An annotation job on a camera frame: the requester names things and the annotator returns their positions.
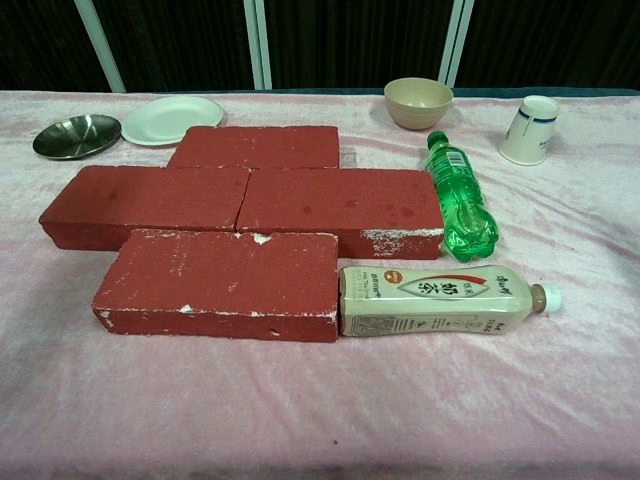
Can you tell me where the red brick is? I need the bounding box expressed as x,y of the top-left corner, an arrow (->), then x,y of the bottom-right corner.
167,125 -> 342,171
91,228 -> 341,344
38,165 -> 252,252
235,168 -> 446,261

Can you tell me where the beige milk tea bottle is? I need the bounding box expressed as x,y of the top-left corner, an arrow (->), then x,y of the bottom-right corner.
338,264 -> 563,339

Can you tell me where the green plastic soda bottle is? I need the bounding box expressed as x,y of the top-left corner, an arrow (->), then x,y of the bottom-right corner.
425,130 -> 501,264

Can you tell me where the beige bowl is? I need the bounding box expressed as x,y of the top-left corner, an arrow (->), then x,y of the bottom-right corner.
383,77 -> 455,132

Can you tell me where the pink velvet table cloth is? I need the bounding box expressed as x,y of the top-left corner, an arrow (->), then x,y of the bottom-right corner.
0,88 -> 640,480

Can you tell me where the white round plate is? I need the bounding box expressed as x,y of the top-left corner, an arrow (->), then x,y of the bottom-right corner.
121,95 -> 225,147

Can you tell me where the white paper cup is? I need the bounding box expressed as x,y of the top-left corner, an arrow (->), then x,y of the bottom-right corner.
497,94 -> 562,167

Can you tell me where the stainless steel plate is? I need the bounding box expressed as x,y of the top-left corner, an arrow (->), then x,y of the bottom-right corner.
32,113 -> 123,161

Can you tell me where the white partition post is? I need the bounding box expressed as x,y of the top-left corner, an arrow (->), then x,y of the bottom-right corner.
73,0 -> 126,94
243,0 -> 274,91
442,0 -> 475,89

